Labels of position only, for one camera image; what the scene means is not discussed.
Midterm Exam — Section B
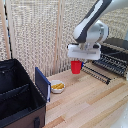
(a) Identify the red plastic cup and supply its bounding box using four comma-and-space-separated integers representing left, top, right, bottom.
70, 60, 83, 75

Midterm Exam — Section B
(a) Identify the blue box lid flap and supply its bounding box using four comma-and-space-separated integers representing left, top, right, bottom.
34, 66, 52, 103

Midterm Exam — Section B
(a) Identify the black wire rack tray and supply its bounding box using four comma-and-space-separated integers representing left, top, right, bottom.
81, 64, 113, 85

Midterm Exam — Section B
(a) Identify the black fabric storage box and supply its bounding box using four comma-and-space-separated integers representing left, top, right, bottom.
0, 58, 48, 128

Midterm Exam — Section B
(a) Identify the black appliance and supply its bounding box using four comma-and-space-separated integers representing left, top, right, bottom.
99, 37, 128, 56

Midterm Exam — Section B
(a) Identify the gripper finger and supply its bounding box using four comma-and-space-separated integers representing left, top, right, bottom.
80, 59, 86, 68

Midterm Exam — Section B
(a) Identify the black wire dish rack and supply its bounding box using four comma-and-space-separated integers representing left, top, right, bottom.
92, 52, 128, 78

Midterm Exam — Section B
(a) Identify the white oval bowl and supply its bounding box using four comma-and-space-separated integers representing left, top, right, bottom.
49, 79, 66, 94

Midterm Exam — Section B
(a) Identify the yellow food piece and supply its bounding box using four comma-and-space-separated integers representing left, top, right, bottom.
51, 83, 65, 91

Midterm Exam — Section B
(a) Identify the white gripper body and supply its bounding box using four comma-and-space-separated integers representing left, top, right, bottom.
67, 42, 102, 62

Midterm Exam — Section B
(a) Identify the bamboo folding screen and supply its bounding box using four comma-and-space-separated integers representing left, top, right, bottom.
0, 0, 128, 78

